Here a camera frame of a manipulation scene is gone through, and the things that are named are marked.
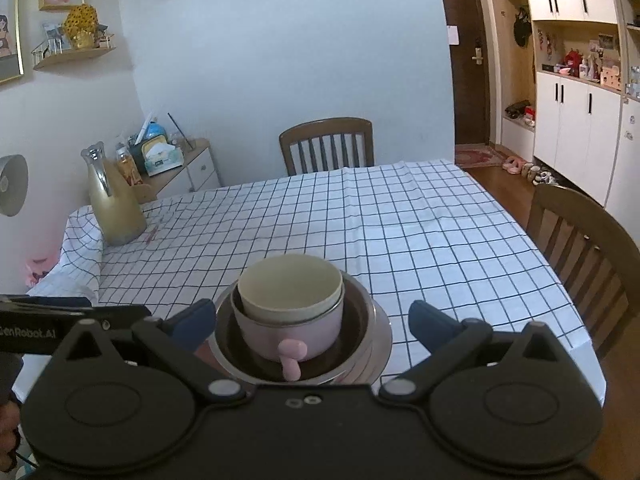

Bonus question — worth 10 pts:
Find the large framed figure picture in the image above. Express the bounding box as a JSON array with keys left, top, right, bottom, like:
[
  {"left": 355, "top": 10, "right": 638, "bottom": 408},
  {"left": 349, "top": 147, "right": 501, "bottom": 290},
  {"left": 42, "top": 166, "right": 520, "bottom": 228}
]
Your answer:
[{"left": 0, "top": 0, "right": 25, "bottom": 86}]

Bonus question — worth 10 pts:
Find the black hanging bag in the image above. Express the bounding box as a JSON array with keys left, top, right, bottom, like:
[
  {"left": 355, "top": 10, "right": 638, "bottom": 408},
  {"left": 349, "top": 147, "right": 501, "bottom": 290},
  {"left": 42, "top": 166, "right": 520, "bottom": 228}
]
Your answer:
[{"left": 513, "top": 6, "right": 534, "bottom": 49}]

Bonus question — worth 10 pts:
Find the cream bowl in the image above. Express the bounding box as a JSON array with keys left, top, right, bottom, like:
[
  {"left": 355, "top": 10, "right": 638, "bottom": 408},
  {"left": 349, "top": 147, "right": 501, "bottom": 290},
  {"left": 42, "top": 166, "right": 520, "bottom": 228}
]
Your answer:
[{"left": 237, "top": 254, "right": 344, "bottom": 323}]

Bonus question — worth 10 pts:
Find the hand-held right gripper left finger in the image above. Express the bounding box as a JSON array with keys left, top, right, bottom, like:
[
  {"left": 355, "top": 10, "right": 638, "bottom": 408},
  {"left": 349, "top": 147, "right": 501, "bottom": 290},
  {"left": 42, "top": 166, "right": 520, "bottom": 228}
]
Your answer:
[{"left": 50, "top": 298, "right": 249, "bottom": 402}]

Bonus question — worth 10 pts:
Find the row of shoes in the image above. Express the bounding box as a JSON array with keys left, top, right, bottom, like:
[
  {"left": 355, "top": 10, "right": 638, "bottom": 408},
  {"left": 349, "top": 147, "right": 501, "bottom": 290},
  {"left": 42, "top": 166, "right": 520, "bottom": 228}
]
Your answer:
[{"left": 501, "top": 156, "right": 556, "bottom": 186}]

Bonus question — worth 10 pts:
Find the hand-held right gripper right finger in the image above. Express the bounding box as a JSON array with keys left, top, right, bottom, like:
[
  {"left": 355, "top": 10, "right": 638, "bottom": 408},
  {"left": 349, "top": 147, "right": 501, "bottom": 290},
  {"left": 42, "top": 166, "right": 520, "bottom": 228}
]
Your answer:
[{"left": 378, "top": 299, "right": 588, "bottom": 402}]

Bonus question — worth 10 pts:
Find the gold flower ornament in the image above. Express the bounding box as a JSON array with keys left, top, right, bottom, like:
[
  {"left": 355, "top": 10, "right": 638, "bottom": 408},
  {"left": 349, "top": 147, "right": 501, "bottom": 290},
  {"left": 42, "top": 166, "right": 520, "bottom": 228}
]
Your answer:
[{"left": 62, "top": 4, "right": 98, "bottom": 51}]

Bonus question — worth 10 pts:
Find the cooking oil bottle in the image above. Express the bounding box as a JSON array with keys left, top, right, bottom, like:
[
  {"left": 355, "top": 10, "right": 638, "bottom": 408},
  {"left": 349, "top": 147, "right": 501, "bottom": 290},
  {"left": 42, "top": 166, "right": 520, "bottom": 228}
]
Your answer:
[{"left": 116, "top": 142, "right": 143, "bottom": 186}]

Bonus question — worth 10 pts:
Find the person's left hand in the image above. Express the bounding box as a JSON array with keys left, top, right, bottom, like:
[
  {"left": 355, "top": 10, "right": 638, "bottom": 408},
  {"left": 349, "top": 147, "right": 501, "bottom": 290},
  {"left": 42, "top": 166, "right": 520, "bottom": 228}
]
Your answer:
[{"left": 0, "top": 402, "right": 22, "bottom": 466}]

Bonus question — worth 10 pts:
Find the large white plate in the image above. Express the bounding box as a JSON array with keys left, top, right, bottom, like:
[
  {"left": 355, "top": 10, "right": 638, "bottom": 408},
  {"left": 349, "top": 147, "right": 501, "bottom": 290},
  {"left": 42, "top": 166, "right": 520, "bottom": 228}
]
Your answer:
[{"left": 214, "top": 285, "right": 394, "bottom": 385}]

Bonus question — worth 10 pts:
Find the dark wooden door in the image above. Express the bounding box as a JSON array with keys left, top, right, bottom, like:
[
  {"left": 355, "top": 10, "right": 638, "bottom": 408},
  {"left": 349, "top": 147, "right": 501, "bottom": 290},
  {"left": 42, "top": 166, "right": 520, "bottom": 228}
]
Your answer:
[{"left": 436, "top": 0, "right": 493, "bottom": 148}]

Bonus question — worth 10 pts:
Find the white side cabinet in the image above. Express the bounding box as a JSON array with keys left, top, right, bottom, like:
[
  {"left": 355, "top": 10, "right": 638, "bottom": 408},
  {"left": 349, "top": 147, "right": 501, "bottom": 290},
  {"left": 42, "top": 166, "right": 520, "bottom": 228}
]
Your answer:
[{"left": 135, "top": 137, "right": 222, "bottom": 204}]

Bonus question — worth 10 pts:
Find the pink plush toy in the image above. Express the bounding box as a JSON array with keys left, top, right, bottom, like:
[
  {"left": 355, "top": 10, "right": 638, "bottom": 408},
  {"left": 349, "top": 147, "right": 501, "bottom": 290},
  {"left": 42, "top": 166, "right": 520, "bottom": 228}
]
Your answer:
[{"left": 24, "top": 255, "right": 62, "bottom": 288}]

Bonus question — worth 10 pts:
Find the wooden wall shelf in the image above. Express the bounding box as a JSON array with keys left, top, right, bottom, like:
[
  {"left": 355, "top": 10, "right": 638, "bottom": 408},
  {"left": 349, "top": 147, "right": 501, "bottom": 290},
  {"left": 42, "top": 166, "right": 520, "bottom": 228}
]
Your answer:
[{"left": 31, "top": 32, "right": 117, "bottom": 71}]

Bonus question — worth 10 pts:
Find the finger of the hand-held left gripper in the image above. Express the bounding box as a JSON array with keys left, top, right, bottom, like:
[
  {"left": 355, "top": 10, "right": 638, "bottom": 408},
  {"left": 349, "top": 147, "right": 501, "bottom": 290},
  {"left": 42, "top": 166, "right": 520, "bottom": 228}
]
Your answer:
[{"left": 0, "top": 296, "right": 152, "bottom": 331}]

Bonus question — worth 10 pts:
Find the gold thermos jug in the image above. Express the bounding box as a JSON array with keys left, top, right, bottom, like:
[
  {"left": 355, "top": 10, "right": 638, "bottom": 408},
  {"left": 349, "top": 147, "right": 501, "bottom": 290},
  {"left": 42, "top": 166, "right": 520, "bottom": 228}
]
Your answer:
[{"left": 81, "top": 142, "right": 148, "bottom": 247}]

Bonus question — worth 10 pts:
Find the white tall cabinet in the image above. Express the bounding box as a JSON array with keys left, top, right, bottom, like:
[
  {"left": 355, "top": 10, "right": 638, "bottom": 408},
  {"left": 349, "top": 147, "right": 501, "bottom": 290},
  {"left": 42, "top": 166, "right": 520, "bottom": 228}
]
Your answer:
[{"left": 482, "top": 0, "right": 640, "bottom": 221}]

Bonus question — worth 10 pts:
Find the tissue box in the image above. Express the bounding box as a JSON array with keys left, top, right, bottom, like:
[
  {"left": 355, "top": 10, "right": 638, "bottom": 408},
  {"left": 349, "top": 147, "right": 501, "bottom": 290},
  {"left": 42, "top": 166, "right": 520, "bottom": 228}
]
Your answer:
[{"left": 141, "top": 141, "right": 185, "bottom": 177}]

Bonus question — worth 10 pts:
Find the pink pot with steel lining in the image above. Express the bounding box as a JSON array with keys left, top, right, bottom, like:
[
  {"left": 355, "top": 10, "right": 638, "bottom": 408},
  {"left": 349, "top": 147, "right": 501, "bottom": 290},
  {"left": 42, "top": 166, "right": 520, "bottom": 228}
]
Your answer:
[{"left": 231, "top": 272, "right": 346, "bottom": 381}]

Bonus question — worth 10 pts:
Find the red patterned rug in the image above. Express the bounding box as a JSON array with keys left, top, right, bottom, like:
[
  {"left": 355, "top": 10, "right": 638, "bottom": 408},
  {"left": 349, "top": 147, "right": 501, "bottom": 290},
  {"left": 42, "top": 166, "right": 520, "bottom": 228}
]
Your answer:
[{"left": 455, "top": 145, "right": 507, "bottom": 170}]

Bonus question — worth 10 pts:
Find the wooden slat-back chair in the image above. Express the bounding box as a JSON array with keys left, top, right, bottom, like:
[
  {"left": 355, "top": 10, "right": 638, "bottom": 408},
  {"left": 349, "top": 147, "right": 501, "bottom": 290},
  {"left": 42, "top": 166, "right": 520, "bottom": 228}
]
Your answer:
[
  {"left": 526, "top": 185, "right": 640, "bottom": 361},
  {"left": 279, "top": 118, "right": 375, "bottom": 177}
]

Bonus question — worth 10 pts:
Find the white checkered tablecloth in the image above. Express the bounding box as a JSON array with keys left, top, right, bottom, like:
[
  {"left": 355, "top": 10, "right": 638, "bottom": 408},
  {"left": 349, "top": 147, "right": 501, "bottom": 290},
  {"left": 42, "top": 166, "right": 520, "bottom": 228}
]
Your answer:
[{"left": 10, "top": 160, "right": 608, "bottom": 411}]

